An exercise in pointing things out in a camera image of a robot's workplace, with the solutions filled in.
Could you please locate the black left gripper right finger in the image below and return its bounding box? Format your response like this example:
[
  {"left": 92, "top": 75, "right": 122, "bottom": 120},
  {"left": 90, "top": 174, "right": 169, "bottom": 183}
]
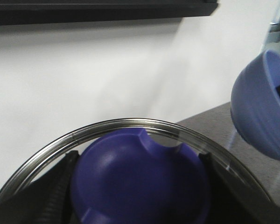
[{"left": 199, "top": 153, "right": 280, "bottom": 224}]

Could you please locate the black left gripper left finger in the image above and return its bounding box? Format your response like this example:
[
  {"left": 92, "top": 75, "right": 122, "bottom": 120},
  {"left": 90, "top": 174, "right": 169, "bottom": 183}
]
[{"left": 0, "top": 151, "right": 79, "bottom": 224}]

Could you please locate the light blue bowl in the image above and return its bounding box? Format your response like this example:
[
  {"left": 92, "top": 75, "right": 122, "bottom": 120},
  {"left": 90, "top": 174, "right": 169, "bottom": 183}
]
[{"left": 231, "top": 50, "right": 280, "bottom": 161}]

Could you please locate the glass lid with blue knob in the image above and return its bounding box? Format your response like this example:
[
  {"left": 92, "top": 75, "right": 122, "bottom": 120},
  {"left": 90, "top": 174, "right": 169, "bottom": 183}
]
[{"left": 0, "top": 119, "right": 272, "bottom": 224}]

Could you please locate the black range hood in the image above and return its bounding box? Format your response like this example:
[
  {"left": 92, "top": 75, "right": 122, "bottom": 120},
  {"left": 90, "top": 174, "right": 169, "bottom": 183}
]
[{"left": 0, "top": 0, "right": 219, "bottom": 26}]

